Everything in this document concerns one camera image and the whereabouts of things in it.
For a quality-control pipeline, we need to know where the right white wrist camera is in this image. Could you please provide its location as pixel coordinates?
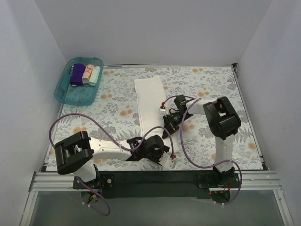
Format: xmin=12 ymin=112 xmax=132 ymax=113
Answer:
xmin=159 ymin=101 xmax=168 ymax=113

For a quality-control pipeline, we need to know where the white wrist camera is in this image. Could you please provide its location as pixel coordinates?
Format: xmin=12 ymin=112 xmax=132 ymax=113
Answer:
xmin=158 ymin=152 xmax=176 ymax=169
xmin=159 ymin=101 xmax=168 ymax=113

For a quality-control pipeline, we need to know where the purple towel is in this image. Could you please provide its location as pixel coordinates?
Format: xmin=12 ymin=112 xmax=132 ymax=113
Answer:
xmin=70 ymin=64 xmax=86 ymax=86

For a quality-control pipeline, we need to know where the mint rolled towel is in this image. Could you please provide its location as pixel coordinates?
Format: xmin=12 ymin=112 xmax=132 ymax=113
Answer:
xmin=88 ymin=66 xmax=101 ymax=87

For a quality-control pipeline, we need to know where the white towel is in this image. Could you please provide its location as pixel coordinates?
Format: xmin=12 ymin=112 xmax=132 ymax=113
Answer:
xmin=134 ymin=76 xmax=166 ymax=135

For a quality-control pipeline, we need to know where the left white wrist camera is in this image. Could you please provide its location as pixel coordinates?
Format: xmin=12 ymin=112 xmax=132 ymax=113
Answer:
xmin=158 ymin=152 xmax=176 ymax=169

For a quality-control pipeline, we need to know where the orange patterned rolled towel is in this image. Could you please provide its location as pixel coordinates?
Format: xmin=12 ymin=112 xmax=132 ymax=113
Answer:
xmin=82 ymin=64 xmax=95 ymax=84

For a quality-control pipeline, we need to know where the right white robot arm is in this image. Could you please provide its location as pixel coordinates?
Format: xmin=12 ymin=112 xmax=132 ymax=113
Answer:
xmin=162 ymin=95 xmax=241 ymax=187

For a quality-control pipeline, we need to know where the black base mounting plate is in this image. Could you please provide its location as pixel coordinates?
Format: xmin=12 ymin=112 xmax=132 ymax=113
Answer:
xmin=72 ymin=170 xmax=242 ymax=203

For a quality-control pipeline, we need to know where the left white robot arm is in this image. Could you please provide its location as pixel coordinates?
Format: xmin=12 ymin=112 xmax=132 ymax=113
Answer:
xmin=54 ymin=131 xmax=175 ymax=188

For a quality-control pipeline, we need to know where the teal plastic tray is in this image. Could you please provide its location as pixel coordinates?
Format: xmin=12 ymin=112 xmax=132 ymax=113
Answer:
xmin=54 ymin=57 xmax=103 ymax=106

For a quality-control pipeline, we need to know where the floral table mat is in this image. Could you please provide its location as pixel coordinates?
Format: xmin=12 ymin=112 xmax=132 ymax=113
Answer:
xmin=53 ymin=66 xmax=263 ymax=171

